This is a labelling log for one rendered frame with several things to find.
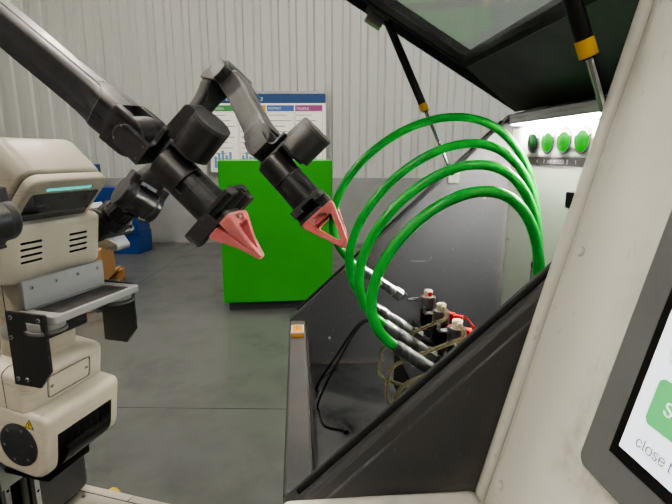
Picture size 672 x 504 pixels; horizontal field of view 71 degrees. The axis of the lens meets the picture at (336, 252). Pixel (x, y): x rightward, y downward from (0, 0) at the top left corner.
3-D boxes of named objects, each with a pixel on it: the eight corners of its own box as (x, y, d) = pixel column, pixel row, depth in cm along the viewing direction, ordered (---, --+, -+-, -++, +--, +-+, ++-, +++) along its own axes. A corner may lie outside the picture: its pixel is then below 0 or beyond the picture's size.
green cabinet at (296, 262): (323, 282, 509) (322, 159, 483) (332, 307, 425) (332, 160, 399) (233, 285, 498) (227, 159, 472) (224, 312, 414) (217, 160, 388)
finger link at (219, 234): (276, 238, 66) (228, 191, 66) (243, 273, 68) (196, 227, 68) (289, 231, 72) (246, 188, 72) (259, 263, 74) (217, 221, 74)
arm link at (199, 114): (144, 135, 75) (107, 137, 67) (184, 78, 71) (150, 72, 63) (198, 189, 75) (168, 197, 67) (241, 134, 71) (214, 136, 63)
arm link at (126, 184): (236, 81, 129) (207, 55, 122) (259, 85, 118) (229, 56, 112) (142, 218, 127) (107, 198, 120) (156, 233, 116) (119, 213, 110)
